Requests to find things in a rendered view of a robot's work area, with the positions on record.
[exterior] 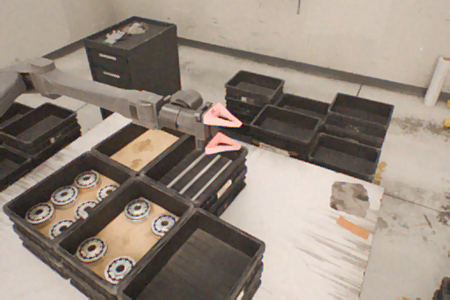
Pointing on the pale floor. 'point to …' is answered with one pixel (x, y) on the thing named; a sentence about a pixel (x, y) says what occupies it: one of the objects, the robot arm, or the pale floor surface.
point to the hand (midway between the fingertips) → (236, 135)
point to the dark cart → (136, 59)
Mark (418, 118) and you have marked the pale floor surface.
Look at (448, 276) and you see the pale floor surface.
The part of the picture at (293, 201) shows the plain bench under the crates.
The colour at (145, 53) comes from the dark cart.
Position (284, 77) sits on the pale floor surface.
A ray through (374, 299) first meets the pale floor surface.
